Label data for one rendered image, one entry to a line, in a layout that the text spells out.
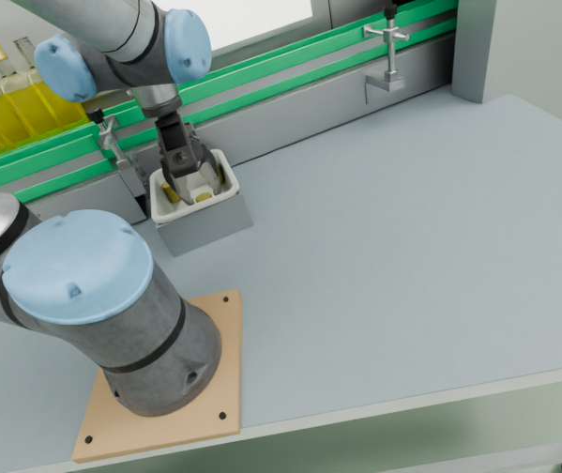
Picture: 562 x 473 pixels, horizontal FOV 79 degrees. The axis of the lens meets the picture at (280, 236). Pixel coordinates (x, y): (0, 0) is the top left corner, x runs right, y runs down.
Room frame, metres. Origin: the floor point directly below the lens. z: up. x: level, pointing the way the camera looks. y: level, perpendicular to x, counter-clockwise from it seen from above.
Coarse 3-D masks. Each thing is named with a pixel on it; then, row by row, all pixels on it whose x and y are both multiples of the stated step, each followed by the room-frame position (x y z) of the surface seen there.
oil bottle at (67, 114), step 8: (32, 72) 0.83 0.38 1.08; (32, 80) 0.82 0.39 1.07; (40, 80) 0.82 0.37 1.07; (40, 88) 0.82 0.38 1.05; (48, 88) 0.83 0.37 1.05; (40, 96) 0.82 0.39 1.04; (48, 96) 0.82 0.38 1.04; (56, 96) 0.83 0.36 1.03; (48, 104) 0.82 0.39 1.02; (56, 104) 0.82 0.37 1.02; (64, 104) 0.83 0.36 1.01; (72, 104) 0.83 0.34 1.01; (80, 104) 0.87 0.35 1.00; (56, 112) 0.82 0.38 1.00; (64, 112) 0.83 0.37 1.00; (72, 112) 0.83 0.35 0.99; (80, 112) 0.84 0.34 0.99; (56, 120) 0.82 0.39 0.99; (64, 120) 0.82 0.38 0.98; (72, 120) 0.83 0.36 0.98; (80, 120) 0.83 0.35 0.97; (88, 120) 0.86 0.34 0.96; (64, 128) 0.82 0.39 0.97; (72, 128) 0.82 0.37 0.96
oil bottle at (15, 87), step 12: (0, 84) 0.82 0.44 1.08; (12, 84) 0.82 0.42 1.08; (24, 84) 0.82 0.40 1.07; (12, 96) 0.82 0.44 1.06; (24, 96) 0.82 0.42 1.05; (36, 96) 0.83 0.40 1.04; (12, 108) 0.82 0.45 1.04; (24, 108) 0.82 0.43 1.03; (36, 108) 0.82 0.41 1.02; (24, 120) 0.81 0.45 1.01; (36, 120) 0.82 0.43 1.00; (48, 120) 0.82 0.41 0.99; (36, 132) 0.82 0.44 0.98; (48, 132) 0.82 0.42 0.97; (60, 132) 0.82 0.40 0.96
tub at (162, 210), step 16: (224, 160) 0.69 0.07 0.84; (160, 176) 0.74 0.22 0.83; (192, 176) 0.75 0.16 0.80; (224, 176) 0.72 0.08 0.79; (160, 192) 0.69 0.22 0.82; (192, 192) 0.73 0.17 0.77; (224, 192) 0.56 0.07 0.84; (160, 208) 0.61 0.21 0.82; (176, 208) 0.68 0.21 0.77; (192, 208) 0.54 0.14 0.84
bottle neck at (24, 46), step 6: (18, 42) 0.84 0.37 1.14; (24, 42) 0.84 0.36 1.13; (30, 42) 0.85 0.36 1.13; (18, 48) 0.84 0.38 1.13; (24, 48) 0.84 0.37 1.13; (30, 48) 0.84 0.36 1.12; (24, 54) 0.84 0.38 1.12; (30, 54) 0.84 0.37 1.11; (30, 60) 0.84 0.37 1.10; (30, 66) 0.84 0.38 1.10
